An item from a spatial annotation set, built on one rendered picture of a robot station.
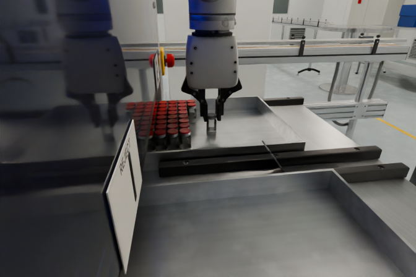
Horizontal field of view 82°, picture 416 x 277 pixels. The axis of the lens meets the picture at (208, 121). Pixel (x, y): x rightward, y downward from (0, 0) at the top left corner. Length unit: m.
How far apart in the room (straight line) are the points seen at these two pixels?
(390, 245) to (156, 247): 0.26
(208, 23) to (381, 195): 0.38
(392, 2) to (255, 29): 5.36
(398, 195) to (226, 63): 0.34
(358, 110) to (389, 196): 1.55
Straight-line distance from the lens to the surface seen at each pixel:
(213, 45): 0.45
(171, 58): 0.72
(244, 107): 0.68
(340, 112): 1.91
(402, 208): 0.44
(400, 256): 0.35
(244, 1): 2.06
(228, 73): 0.46
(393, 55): 1.95
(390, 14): 7.21
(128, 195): 0.17
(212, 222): 0.33
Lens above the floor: 1.13
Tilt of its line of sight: 25 degrees down
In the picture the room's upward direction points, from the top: straight up
